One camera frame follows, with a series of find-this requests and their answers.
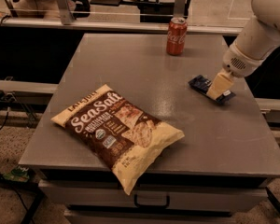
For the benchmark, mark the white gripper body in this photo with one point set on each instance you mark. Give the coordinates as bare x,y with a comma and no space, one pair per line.
240,62

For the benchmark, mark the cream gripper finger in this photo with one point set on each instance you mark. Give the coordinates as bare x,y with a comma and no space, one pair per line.
222,82

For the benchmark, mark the dark blue rxbar wrapper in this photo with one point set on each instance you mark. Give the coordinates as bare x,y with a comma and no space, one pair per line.
202,84

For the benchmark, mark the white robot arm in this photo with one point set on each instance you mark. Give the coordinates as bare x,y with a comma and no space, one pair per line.
258,39

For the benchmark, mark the brown sea salt chip bag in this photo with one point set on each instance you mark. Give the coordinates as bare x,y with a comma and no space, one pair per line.
126,138

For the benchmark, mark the red coca-cola can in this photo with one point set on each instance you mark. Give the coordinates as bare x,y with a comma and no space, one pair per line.
176,35

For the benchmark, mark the grey cabinet drawer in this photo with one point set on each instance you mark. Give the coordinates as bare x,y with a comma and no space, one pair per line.
182,198

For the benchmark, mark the green packet on floor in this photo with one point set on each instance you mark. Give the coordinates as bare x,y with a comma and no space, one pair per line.
18,174

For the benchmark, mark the black drawer handle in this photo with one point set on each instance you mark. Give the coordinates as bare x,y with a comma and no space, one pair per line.
154,202

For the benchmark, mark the grey metal rail frame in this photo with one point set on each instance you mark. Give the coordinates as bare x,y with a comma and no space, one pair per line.
116,27

